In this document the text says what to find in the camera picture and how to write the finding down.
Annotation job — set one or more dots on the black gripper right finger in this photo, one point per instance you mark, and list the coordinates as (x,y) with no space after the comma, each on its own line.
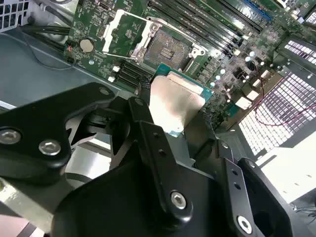
(259,197)

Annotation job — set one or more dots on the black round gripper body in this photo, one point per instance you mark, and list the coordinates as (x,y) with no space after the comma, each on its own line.
(118,209)

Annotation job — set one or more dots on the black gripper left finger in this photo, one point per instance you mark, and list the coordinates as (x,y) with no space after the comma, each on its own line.
(32,128)

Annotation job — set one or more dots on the metal socket cover frame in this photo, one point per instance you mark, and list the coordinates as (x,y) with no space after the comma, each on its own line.
(106,40)

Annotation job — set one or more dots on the silver green CPU plate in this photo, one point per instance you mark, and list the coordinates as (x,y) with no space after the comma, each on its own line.
(172,103)

